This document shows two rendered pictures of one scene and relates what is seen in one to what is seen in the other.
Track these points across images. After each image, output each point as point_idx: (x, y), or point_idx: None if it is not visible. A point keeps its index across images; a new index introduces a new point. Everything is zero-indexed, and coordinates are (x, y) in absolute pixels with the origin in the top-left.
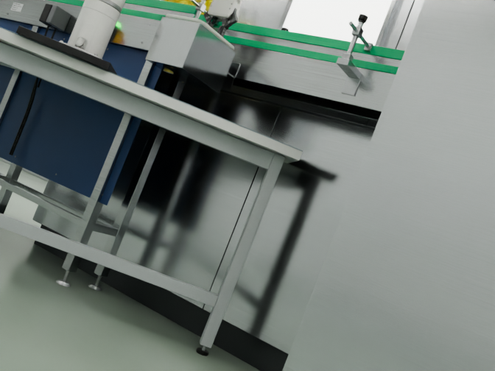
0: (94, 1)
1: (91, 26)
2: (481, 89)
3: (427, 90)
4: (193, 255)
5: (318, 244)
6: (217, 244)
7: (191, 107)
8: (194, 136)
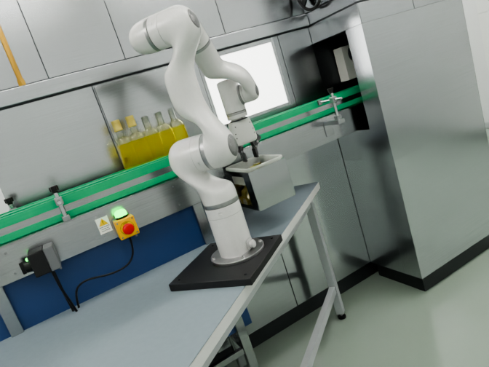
0: (235, 205)
1: (245, 224)
2: (415, 98)
3: (399, 112)
4: (269, 290)
5: (327, 218)
6: (279, 270)
7: (297, 212)
8: (296, 226)
